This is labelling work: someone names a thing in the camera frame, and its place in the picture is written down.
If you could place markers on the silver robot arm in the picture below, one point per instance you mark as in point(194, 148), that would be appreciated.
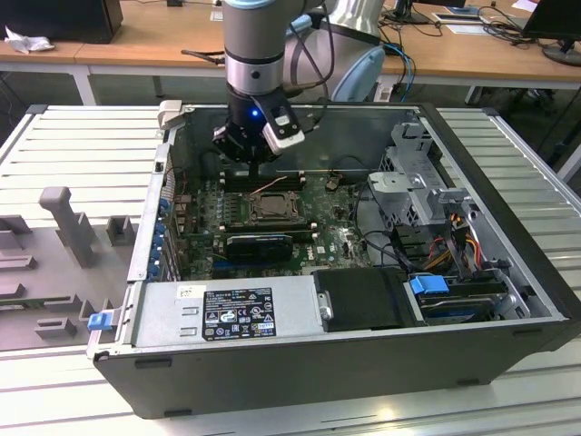
point(254, 36)

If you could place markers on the CPU socket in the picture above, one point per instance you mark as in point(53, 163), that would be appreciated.
point(272, 220)

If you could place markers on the black RAM slot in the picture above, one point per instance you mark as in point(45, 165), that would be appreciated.
point(299, 235)
point(236, 176)
point(272, 223)
point(236, 186)

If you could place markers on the grey metal drive cage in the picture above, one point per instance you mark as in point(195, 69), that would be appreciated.
point(408, 181)

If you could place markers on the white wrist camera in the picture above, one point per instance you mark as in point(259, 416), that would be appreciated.
point(286, 138)

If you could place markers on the crumpled white paper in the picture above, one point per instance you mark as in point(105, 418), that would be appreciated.
point(27, 43)

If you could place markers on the black computer tower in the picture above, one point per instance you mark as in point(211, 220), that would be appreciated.
point(54, 18)

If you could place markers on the black monitor with stand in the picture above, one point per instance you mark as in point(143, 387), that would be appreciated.
point(554, 18)

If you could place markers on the hard disk in blue carrier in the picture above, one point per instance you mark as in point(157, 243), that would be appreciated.
point(426, 290)

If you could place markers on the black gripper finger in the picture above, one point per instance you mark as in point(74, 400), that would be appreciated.
point(258, 171)
point(251, 171)

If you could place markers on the black open PC case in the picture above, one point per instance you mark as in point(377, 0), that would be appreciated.
point(272, 381)

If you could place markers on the grey power supply unit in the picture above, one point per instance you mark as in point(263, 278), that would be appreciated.
point(159, 313)

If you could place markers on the green motherboard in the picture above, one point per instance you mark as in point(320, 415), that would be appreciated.
point(327, 236)

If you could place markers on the black graphics card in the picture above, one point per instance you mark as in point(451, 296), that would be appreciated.
point(258, 247)

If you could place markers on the wooden desk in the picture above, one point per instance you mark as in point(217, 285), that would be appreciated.
point(159, 36)

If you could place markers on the black label sticker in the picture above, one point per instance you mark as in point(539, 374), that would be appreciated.
point(238, 313)

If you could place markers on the blue case latch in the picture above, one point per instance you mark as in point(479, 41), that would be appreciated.
point(100, 321)

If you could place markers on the grey parts rack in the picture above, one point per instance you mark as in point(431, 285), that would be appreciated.
point(45, 272)

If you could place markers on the black plastic shroud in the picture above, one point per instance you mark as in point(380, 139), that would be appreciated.
point(363, 300)

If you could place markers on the black round board component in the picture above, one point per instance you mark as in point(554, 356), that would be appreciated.
point(209, 164)

